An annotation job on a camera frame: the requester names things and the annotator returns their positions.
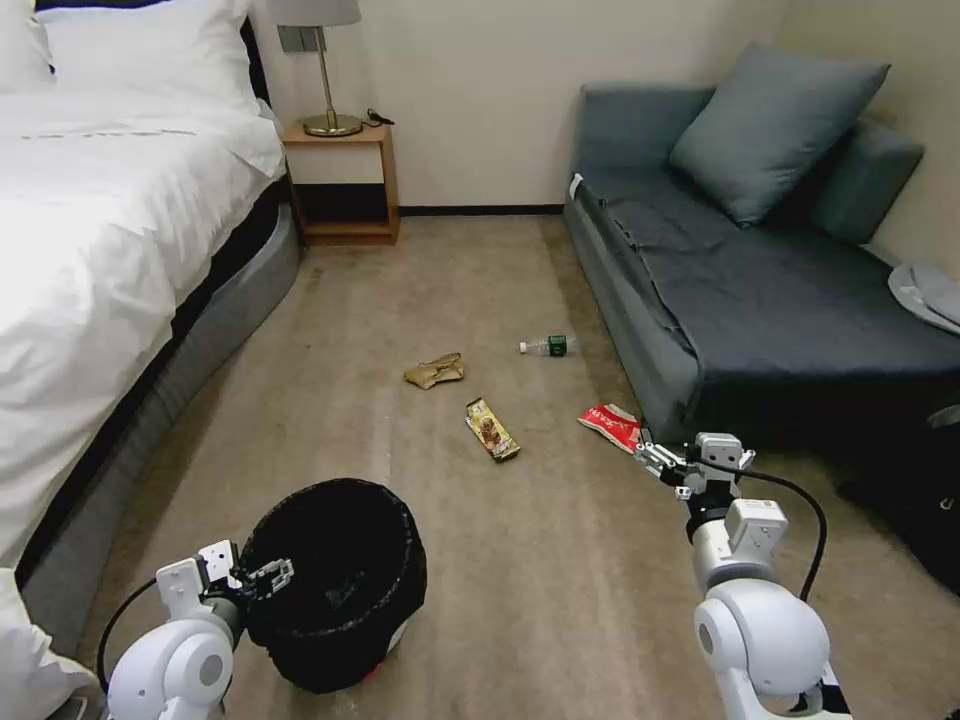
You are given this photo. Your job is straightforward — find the crumpled brown paper bag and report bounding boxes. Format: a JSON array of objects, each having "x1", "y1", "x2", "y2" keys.
[{"x1": 402, "y1": 351, "x2": 467, "y2": 392}]

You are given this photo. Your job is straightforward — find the pale grey cloth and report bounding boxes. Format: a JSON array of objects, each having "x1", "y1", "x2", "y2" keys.
[{"x1": 887, "y1": 259, "x2": 960, "y2": 336}]

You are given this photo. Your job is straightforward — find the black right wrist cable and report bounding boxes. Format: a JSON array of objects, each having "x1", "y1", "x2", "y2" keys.
[{"x1": 736, "y1": 467, "x2": 829, "y2": 602}]

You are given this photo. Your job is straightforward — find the black bag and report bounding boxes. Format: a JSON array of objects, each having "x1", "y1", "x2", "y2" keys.
[{"x1": 835, "y1": 448, "x2": 960, "y2": 599}]

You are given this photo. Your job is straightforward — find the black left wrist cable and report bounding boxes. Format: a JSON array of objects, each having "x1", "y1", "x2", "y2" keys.
[{"x1": 95, "y1": 575, "x2": 163, "y2": 681}]

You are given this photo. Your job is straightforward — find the large blue-grey cushion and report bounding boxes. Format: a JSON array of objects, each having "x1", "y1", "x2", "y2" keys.
[{"x1": 668, "y1": 42, "x2": 893, "y2": 229}]

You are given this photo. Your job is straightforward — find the wooden nightstand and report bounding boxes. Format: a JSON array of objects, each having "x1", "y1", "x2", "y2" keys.
[{"x1": 281, "y1": 122, "x2": 401, "y2": 248}]

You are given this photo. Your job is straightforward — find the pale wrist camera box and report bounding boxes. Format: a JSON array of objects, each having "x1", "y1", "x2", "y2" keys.
[
  {"x1": 696, "y1": 431, "x2": 741, "y2": 469},
  {"x1": 197, "y1": 539, "x2": 238, "y2": 583}
]

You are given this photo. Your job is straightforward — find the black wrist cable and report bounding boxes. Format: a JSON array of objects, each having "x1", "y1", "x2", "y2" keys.
[
  {"x1": 95, "y1": 575, "x2": 163, "y2": 681},
  {"x1": 736, "y1": 467, "x2": 829, "y2": 602}
]

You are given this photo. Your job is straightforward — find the grey and black bed base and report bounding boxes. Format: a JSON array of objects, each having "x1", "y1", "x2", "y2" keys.
[{"x1": 14, "y1": 14, "x2": 306, "y2": 658}]

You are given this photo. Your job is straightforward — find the small white pillow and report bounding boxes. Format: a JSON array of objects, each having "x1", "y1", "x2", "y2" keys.
[{"x1": 0, "y1": 0, "x2": 56, "y2": 96}]

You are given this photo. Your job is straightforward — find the trash bin with black liner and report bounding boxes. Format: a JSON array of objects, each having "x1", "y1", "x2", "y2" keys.
[{"x1": 237, "y1": 477, "x2": 430, "y2": 696}]

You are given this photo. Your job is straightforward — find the blue-grey bolster cushion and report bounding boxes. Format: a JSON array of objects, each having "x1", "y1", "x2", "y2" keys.
[{"x1": 808, "y1": 119, "x2": 926, "y2": 246}]

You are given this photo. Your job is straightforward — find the blue-grey sofa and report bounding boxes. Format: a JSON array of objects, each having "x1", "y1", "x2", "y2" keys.
[{"x1": 563, "y1": 80, "x2": 960, "y2": 453}]

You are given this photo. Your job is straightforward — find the brown yellow snack wrapper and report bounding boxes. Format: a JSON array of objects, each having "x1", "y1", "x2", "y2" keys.
[{"x1": 464, "y1": 397, "x2": 523, "y2": 465}]

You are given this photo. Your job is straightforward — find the brass table lamp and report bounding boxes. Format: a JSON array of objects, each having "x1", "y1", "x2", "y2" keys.
[{"x1": 266, "y1": 0, "x2": 364, "y2": 139}]

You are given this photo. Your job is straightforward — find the large white pillow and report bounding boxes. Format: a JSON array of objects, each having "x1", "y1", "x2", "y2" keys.
[{"x1": 35, "y1": 0, "x2": 262, "y2": 115}]

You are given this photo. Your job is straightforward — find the white duvet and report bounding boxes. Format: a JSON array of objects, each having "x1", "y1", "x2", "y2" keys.
[{"x1": 0, "y1": 89, "x2": 290, "y2": 720}]

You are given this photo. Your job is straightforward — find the red white snack wrapper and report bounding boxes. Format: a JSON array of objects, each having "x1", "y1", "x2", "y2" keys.
[{"x1": 576, "y1": 403, "x2": 646, "y2": 456}]

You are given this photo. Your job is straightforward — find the clear bottle green label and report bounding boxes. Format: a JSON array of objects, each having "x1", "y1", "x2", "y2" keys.
[{"x1": 518, "y1": 333, "x2": 578, "y2": 359}]

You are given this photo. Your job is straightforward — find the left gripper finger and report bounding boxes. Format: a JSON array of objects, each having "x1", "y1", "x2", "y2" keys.
[{"x1": 247, "y1": 560, "x2": 299, "y2": 600}]

